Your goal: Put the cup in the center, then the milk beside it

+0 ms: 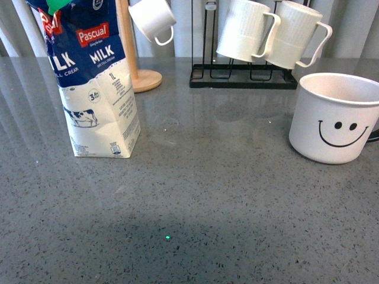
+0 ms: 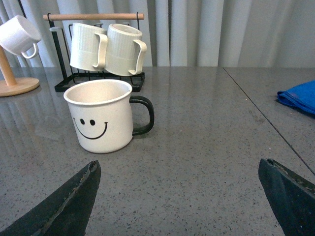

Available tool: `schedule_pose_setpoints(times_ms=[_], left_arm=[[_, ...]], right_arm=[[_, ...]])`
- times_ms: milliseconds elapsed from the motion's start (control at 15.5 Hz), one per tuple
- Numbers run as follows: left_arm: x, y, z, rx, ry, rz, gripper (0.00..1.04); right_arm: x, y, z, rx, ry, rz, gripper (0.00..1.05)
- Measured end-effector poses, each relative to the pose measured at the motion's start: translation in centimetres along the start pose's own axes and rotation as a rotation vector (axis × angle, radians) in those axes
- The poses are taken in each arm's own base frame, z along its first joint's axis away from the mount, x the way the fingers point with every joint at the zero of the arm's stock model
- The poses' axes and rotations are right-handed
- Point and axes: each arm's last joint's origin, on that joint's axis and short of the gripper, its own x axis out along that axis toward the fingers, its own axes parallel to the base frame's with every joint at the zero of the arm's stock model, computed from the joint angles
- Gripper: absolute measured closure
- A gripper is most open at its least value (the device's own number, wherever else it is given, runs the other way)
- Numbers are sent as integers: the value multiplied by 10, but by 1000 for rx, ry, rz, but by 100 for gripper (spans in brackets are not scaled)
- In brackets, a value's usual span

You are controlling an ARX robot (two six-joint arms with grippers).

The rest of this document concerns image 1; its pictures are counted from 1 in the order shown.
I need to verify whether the white smiley face mug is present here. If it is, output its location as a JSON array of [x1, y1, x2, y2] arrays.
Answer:
[[289, 73, 378, 164]]

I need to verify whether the blue white milk carton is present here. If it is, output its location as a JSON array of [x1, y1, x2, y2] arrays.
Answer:
[[29, 1, 140, 158]]

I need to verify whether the small white hanging cup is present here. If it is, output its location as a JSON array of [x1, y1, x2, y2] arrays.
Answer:
[[128, 0, 176, 46]]

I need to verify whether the wooden mug tree stand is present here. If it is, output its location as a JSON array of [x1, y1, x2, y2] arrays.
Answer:
[[115, 0, 162, 93]]

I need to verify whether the white ribbed mug left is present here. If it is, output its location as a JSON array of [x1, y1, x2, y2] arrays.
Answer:
[[216, 0, 281, 63]]

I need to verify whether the black wire mug rack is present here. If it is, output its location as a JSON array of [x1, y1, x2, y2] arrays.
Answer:
[[189, 1, 297, 90]]

